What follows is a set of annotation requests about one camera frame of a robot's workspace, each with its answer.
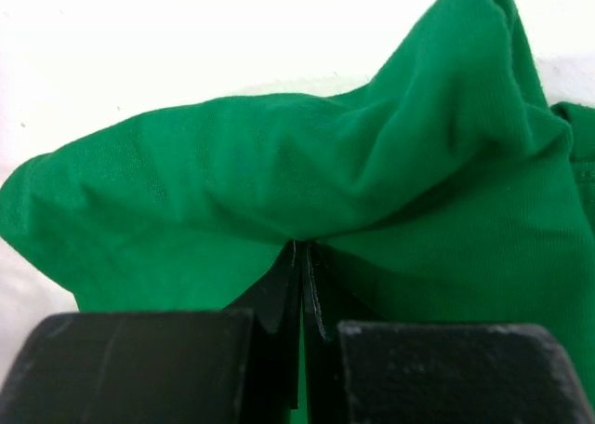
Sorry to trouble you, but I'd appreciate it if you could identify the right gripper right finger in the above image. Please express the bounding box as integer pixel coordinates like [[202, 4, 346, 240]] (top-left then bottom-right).
[[301, 245, 594, 423]]

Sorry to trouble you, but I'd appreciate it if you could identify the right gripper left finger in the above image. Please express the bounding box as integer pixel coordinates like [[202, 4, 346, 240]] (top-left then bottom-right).
[[1, 243, 301, 423]]

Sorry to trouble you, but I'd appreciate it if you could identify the green t shirt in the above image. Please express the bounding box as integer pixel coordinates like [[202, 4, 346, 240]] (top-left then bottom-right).
[[1, 0, 594, 423]]

